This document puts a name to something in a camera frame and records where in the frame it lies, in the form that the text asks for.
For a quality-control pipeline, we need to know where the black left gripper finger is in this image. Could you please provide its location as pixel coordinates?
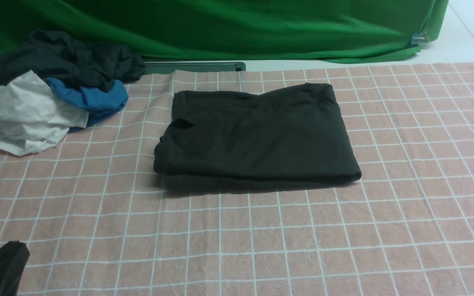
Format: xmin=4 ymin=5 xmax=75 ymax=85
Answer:
xmin=0 ymin=240 xmax=30 ymax=296

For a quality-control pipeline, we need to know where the dark gray long-sleeve top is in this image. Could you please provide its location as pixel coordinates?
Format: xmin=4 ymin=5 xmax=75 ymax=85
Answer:
xmin=153 ymin=83 xmax=362 ymax=193

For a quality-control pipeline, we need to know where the pink checkered table cloth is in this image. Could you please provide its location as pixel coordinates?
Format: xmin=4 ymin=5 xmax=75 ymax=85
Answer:
xmin=0 ymin=62 xmax=474 ymax=296

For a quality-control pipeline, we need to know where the white crumpled garment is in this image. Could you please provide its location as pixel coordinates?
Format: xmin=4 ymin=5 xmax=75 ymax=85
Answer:
xmin=0 ymin=71 xmax=89 ymax=157

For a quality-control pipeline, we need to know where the blue crumpled garment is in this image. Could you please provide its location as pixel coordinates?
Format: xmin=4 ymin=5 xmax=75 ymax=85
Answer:
xmin=46 ymin=78 xmax=129 ymax=134

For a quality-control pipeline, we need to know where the black crumpled garment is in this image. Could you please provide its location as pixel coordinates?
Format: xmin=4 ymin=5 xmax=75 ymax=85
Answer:
xmin=0 ymin=30 xmax=146 ymax=92

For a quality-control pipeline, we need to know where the green backdrop cloth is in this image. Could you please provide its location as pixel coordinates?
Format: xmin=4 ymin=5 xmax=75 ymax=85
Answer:
xmin=0 ymin=0 xmax=449 ymax=64

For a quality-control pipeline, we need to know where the blue binder clip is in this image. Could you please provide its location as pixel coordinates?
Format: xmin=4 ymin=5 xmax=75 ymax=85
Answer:
xmin=410 ymin=31 xmax=430 ymax=47

